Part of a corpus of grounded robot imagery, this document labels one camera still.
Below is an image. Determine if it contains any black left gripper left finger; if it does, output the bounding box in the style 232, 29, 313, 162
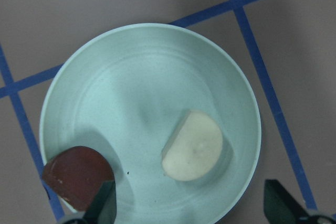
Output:
83, 180, 117, 223

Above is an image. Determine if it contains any white bun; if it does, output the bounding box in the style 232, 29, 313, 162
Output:
161, 111, 223, 182

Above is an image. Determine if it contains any light green plate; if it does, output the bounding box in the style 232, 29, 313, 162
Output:
39, 24, 261, 223

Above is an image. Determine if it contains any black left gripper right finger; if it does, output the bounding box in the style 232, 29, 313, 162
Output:
264, 179, 315, 224

